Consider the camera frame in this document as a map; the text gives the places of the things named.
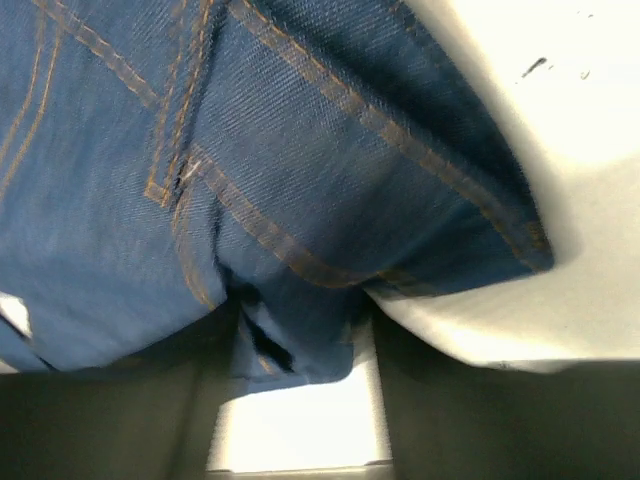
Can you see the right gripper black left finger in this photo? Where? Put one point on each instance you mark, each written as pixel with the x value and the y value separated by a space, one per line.
pixel 149 416

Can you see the dark blue denim trousers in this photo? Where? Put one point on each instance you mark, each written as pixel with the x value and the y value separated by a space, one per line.
pixel 159 156

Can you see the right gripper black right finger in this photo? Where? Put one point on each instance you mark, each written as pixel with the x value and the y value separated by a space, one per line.
pixel 554 419

